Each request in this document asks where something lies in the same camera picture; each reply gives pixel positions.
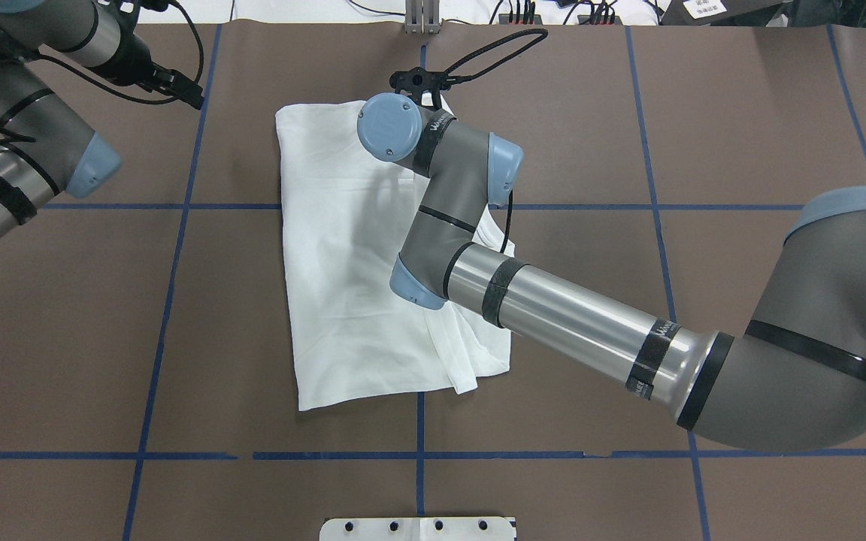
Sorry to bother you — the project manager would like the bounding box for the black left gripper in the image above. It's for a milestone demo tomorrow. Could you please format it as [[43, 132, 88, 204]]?
[[98, 26, 204, 110]]

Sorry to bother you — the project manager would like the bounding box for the white long-sleeve printed shirt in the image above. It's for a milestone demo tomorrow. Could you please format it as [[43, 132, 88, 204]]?
[[275, 101, 512, 412]]

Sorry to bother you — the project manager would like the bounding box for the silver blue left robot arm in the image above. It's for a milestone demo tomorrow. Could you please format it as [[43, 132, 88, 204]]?
[[0, 1, 205, 239]]

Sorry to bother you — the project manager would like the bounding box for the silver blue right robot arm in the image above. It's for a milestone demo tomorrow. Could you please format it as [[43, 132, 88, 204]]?
[[354, 92, 866, 453]]

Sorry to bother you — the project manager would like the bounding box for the upper black orange connector box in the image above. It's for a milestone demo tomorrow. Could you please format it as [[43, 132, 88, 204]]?
[[491, 1, 542, 26]]

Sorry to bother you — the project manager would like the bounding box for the black orange connector box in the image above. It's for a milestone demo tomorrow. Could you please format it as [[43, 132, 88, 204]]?
[[491, 1, 542, 26], [563, 1, 618, 26]]

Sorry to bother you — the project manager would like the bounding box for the lower black orange connector box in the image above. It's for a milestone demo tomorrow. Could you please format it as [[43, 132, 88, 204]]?
[[563, 1, 618, 26]]

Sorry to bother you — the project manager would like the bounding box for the white central mounting column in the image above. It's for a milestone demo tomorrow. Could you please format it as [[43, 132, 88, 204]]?
[[319, 516, 519, 540]]

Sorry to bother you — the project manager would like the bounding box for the black box with white label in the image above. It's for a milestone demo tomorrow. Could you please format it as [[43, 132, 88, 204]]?
[[659, 1, 789, 27]]

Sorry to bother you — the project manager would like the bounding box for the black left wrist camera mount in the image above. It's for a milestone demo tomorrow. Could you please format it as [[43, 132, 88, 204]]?
[[101, 0, 175, 20]]

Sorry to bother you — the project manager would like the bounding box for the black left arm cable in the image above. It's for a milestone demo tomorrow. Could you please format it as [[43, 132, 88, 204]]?
[[0, 0, 205, 151]]

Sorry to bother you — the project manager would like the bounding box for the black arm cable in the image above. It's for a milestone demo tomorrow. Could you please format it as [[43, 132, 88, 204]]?
[[441, 27, 550, 256], [0, 0, 205, 151]]

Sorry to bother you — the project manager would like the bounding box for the aluminium frame post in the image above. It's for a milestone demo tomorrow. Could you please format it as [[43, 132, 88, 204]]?
[[404, 0, 442, 35]]

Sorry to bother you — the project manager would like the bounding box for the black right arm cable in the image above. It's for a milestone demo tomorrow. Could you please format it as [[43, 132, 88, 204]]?
[[441, 27, 550, 256]]

